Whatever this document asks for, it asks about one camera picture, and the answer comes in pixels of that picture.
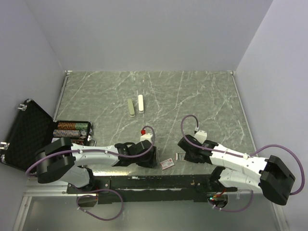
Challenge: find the staple box tray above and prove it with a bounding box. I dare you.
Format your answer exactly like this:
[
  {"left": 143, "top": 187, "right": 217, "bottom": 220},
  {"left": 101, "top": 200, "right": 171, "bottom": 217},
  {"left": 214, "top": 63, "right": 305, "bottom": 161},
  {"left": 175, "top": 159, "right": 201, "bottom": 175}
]
[{"left": 175, "top": 153, "right": 185, "bottom": 161}]

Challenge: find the red white staple box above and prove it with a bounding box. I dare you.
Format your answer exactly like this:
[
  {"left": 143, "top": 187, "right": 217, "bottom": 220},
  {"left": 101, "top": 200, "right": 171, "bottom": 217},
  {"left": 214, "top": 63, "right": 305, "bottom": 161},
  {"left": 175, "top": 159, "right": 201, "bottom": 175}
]
[{"left": 160, "top": 158, "right": 175, "bottom": 170}]

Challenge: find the olive green stapler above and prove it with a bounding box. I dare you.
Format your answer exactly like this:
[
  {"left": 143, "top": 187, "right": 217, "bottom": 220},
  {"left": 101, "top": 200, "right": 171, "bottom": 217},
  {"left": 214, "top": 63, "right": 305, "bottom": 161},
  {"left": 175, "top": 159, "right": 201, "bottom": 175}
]
[{"left": 128, "top": 99, "right": 135, "bottom": 117}]

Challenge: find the white stapler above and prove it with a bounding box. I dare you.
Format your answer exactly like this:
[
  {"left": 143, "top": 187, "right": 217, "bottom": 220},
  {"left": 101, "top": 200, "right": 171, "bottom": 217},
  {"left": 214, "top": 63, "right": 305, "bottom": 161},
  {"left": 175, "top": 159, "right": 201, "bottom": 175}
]
[{"left": 138, "top": 94, "right": 144, "bottom": 114}]

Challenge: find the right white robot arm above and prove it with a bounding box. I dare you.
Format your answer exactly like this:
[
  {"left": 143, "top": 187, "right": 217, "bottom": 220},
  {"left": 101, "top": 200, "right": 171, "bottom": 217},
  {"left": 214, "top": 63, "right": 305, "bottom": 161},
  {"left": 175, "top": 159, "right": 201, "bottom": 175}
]
[{"left": 178, "top": 135, "right": 295, "bottom": 205}]

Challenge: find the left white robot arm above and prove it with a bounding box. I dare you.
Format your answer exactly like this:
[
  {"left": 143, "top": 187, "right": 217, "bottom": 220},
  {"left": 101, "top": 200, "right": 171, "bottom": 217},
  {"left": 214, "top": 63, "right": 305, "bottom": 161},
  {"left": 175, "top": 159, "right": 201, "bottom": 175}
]
[{"left": 36, "top": 138, "right": 157, "bottom": 193}]

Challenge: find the black poker chip case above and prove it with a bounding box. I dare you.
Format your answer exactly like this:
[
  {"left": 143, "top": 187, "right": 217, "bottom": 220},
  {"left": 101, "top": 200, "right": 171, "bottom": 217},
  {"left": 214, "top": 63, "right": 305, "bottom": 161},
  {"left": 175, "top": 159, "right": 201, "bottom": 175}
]
[{"left": 0, "top": 99, "right": 93, "bottom": 171}]

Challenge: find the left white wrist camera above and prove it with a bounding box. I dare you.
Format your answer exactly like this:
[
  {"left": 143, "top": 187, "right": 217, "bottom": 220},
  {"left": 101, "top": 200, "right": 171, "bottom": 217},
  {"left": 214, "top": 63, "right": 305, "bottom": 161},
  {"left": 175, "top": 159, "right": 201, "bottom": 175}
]
[{"left": 140, "top": 129, "right": 154, "bottom": 143}]

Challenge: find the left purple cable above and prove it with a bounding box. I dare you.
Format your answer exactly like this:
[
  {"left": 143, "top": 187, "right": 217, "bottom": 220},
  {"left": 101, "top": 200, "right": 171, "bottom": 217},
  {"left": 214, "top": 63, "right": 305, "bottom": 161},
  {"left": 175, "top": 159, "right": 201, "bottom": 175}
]
[{"left": 25, "top": 125, "right": 156, "bottom": 221}]

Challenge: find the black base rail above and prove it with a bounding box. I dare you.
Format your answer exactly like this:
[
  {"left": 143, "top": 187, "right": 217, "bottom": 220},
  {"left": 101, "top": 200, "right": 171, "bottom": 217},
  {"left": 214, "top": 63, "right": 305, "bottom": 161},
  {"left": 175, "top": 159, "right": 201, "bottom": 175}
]
[{"left": 66, "top": 174, "right": 237, "bottom": 202}]

